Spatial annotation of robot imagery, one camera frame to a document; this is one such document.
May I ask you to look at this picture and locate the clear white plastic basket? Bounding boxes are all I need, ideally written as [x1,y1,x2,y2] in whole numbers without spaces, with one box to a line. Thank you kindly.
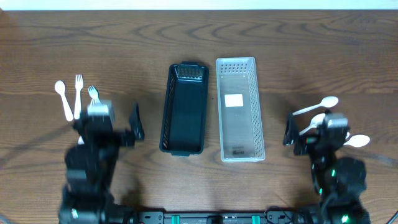
[216,57,266,162]

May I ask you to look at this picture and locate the white fork thick handle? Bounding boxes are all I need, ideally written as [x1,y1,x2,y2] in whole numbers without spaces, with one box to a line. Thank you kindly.
[88,85,101,105]

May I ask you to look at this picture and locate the white spoon on left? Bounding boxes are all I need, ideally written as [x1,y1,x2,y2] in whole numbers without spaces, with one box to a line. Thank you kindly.
[55,80,74,121]

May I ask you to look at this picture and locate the white fork straight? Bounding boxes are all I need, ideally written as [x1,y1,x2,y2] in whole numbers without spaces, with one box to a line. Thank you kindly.
[73,74,84,119]

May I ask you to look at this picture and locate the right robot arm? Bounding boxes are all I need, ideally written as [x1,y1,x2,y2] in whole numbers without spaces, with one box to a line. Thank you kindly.
[283,110,371,223]

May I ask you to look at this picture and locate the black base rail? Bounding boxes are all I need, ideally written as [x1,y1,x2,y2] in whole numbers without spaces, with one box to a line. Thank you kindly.
[137,208,313,224]

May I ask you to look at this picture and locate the dark green plastic basket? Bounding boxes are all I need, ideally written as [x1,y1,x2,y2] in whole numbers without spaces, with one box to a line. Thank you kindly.
[159,62,209,156]

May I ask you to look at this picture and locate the white plastic spoon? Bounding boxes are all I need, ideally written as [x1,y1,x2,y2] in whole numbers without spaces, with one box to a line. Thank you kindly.
[292,96,339,116]
[343,134,370,147]
[299,113,325,135]

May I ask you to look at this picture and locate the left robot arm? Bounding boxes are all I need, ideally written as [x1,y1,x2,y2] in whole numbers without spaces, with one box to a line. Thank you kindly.
[58,104,145,224]

